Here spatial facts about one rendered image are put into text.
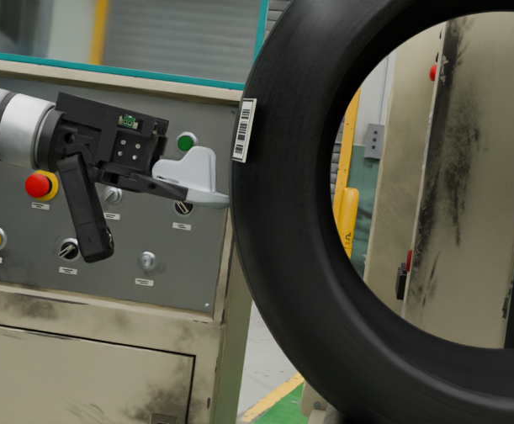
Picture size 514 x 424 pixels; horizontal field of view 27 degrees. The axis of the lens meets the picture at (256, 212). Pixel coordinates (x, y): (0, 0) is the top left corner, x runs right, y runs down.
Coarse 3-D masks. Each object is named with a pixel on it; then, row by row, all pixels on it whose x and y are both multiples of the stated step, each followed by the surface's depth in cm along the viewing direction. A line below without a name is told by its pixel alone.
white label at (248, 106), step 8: (248, 104) 99; (248, 112) 99; (240, 120) 101; (248, 120) 98; (240, 128) 101; (248, 128) 98; (240, 136) 100; (248, 136) 98; (240, 144) 100; (240, 152) 99; (240, 160) 99
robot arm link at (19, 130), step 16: (16, 96) 111; (16, 112) 110; (32, 112) 110; (48, 112) 111; (0, 128) 109; (16, 128) 109; (32, 128) 109; (0, 144) 110; (16, 144) 110; (32, 144) 109; (16, 160) 111; (32, 160) 110
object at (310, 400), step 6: (306, 384) 133; (306, 390) 133; (312, 390) 133; (306, 396) 133; (312, 396) 133; (318, 396) 133; (306, 402) 133; (312, 402) 133; (318, 402) 133; (324, 402) 133; (300, 408) 133; (306, 408) 133; (312, 408) 133; (318, 408) 132; (324, 408) 133; (306, 414) 133
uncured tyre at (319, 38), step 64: (320, 0) 98; (384, 0) 96; (448, 0) 122; (512, 0) 122; (256, 64) 103; (320, 64) 97; (256, 128) 100; (320, 128) 97; (256, 192) 99; (320, 192) 125; (256, 256) 101; (320, 256) 97; (320, 320) 98; (384, 320) 125; (320, 384) 102; (384, 384) 98; (448, 384) 97; (512, 384) 123
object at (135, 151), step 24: (72, 96) 110; (48, 120) 110; (72, 120) 110; (96, 120) 110; (120, 120) 111; (144, 120) 108; (168, 120) 114; (48, 144) 109; (72, 144) 111; (96, 144) 111; (120, 144) 109; (144, 144) 109; (48, 168) 111; (96, 168) 109; (120, 168) 108; (144, 168) 109
